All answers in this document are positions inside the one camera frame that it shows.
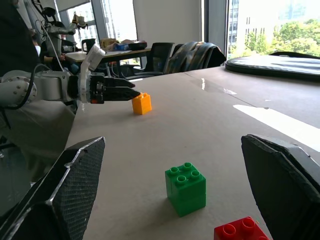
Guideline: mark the black office chair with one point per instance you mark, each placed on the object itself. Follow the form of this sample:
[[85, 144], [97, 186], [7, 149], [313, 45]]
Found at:
[[158, 58]]

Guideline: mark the cardboard box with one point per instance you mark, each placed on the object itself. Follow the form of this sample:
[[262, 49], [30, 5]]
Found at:
[[107, 42]]

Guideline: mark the black case with red trim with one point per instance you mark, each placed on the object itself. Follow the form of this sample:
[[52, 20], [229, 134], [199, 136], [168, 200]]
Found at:
[[137, 45]]

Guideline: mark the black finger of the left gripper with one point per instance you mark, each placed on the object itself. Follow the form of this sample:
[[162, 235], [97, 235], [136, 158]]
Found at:
[[120, 94], [117, 82]]

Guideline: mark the wooden background desk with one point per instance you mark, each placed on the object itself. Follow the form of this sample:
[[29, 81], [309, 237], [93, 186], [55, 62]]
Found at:
[[112, 53]]

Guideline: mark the dark robot torso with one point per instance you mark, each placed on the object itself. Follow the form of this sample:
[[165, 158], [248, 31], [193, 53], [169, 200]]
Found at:
[[15, 37]]

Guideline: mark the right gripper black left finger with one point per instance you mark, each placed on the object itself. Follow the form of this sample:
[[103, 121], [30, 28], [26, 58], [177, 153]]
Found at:
[[75, 175]]

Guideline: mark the silver background robot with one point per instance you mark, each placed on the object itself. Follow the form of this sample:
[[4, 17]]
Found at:
[[56, 32]]

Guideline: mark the camouflage jacket on chair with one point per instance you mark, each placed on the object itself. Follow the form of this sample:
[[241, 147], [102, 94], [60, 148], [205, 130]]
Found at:
[[192, 57]]

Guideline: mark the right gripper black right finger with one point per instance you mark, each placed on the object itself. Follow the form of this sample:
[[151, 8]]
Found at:
[[280, 190]]

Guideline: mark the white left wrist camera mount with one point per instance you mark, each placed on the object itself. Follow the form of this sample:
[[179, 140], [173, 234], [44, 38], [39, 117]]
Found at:
[[93, 56]]

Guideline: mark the black round disc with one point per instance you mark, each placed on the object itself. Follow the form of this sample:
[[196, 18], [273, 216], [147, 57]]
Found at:
[[275, 65]]

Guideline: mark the green toy brick cube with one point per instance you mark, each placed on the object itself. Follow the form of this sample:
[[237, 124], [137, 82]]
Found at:
[[186, 193]]

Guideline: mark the orange toy brick cube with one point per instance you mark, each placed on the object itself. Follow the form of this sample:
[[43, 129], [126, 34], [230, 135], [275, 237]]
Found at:
[[142, 104]]

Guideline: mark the black kettle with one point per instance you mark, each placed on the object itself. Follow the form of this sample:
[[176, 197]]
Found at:
[[88, 45]]

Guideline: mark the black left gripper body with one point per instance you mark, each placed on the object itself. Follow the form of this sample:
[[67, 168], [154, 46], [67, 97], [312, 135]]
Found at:
[[97, 88]]

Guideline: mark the red toy brick cube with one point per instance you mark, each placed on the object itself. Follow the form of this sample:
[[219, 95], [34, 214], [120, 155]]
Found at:
[[237, 231]]

